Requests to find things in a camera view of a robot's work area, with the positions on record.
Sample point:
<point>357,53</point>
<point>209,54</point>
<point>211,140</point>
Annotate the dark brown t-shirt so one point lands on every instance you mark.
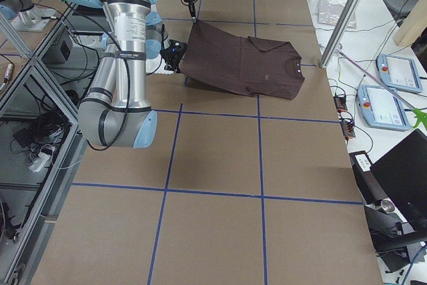
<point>242,65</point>

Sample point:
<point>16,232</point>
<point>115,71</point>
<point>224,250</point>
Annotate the clear plastic bag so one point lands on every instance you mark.
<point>329,11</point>

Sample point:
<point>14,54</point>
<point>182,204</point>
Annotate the near blue teach pendant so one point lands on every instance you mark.
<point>380,109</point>

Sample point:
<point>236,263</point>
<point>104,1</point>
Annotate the blue teach pendant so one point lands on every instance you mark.
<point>399,72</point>
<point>380,109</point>

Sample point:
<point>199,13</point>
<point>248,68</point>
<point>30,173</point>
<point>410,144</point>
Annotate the far blue teach pendant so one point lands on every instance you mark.
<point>399,72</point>

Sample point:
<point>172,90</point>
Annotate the black monitor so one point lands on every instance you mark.
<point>401,173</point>

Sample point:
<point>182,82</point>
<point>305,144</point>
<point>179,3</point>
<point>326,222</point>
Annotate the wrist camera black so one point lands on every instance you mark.
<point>173,54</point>

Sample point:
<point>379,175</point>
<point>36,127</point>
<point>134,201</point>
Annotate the aluminium frame post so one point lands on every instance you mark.
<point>338,32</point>

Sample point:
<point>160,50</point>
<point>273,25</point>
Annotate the aluminium frame rack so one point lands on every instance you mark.
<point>40,144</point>

